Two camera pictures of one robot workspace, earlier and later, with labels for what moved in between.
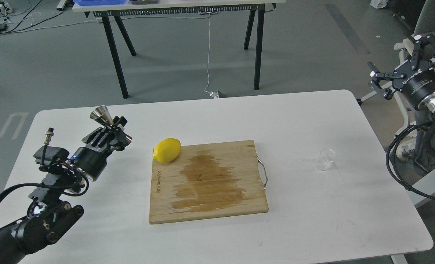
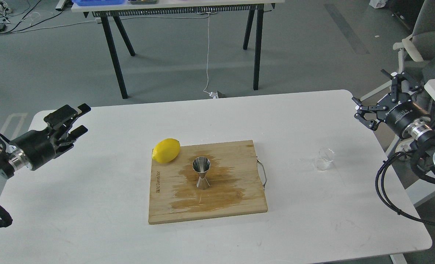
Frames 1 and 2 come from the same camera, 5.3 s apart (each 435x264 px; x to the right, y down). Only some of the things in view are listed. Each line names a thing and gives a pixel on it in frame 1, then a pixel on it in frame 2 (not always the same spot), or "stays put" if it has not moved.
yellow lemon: x=167 y=150 stays put
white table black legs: x=109 y=13 stays put
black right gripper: x=416 y=84 to x=398 y=111
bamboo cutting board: x=207 y=181 stays put
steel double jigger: x=102 y=114 to x=201 y=164
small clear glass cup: x=325 y=160 stays put
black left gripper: x=93 y=163 to x=35 y=149
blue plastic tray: x=98 y=2 stays put
